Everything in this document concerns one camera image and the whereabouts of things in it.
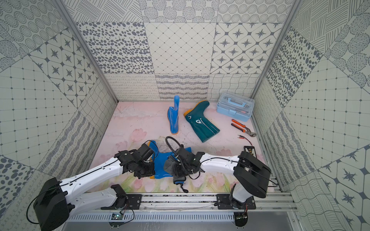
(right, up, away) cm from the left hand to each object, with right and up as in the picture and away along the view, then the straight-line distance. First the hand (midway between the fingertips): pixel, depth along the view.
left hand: (157, 174), depth 77 cm
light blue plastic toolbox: (+54, +38, +24) cm, 70 cm away
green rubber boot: (+22, +31, +27) cm, 47 cm away
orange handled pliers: (+58, +22, +26) cm, 68 cm away
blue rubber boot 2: (+8, +33, +6) cm, 34 cm away
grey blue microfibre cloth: (+7, +4, +1) cm, 8 cm away
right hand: (+12, -1, +3) cm, 12 cm away
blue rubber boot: (0, +8, +5) cm, 9 cm away
